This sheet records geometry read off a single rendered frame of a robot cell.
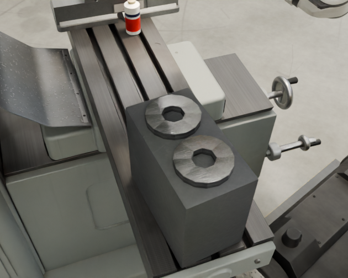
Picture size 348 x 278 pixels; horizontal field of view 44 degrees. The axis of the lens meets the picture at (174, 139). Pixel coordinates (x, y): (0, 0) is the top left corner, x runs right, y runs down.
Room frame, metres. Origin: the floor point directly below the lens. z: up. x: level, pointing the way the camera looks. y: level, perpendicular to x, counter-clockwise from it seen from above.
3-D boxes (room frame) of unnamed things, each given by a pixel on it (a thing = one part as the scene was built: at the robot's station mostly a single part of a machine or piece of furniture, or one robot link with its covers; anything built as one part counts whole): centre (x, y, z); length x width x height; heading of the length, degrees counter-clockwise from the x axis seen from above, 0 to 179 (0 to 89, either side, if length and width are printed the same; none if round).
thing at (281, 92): (1.08, -0.33, 0.64); 0.16 x 0.12 x 0.12; 111
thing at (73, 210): (0.91, 0.11, 0.44); 0.80 x 0.30 x 0.60; 111
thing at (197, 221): (0.44, -0.02, 1.04); 0.22 x 0.12 x 0.20; 28
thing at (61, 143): (0.90, 0.14, 0.80); 0.50 x 0.35 x 0.12; 111
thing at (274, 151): (0.96, -0.41, 0.52); 0.22 x 0.06 x 0.06; 111
